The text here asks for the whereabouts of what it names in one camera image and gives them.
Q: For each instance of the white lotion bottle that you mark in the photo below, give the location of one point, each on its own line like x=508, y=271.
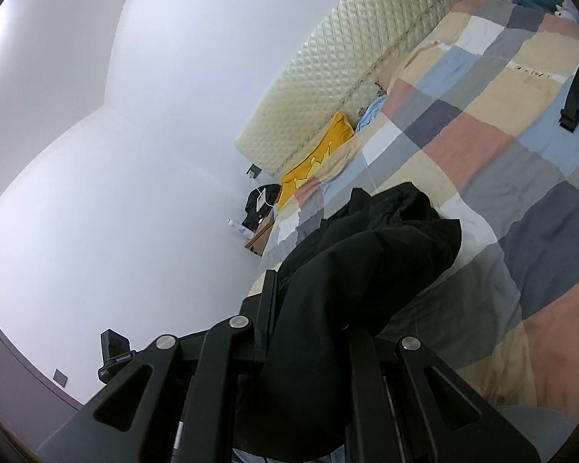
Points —
x=239, y=228

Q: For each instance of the grey wall socket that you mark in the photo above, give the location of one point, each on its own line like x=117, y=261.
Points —
x=253, y=171

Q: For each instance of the grey wall switch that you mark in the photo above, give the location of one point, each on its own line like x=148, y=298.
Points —
x=60, y=378

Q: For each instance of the wooden nightstand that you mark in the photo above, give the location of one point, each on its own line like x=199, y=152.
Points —
x=257, y=244

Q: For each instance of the plaid patchwork quilt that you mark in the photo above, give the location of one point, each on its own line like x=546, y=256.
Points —
x=472, y=120

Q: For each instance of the light blue pillow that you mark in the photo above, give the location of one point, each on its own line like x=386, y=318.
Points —
x=370, y=112

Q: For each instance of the black bag on nightstand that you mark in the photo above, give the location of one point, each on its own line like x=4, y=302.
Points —
x=259, y=204

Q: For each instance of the cream quilted headboard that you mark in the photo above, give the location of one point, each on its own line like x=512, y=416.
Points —
x=334, y=71

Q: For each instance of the yellow crown pillow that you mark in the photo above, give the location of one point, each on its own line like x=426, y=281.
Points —
x=338, y=131

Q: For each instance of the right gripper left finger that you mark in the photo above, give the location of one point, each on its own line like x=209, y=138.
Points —
x=175, y=400

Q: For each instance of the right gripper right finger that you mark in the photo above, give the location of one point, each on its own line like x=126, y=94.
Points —
x=408, y=405

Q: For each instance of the black puffer jacket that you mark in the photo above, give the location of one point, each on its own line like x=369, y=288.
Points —
x=345, y=280

